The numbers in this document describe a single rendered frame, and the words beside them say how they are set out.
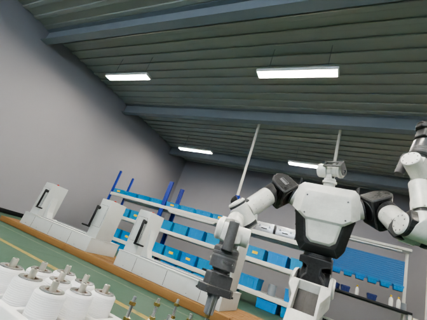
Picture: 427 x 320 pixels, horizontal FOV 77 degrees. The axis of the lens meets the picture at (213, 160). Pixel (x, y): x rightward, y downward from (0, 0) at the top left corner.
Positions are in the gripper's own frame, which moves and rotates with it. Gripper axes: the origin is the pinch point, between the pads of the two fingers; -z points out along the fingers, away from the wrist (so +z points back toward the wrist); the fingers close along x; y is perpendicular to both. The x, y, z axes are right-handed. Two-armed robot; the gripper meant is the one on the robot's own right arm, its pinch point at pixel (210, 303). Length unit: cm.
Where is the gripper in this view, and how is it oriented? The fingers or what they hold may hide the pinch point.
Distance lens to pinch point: 98.0
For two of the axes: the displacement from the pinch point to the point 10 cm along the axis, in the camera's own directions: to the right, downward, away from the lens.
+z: 3.1, -8.9, 3.3
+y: -3.5, 2.2, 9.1
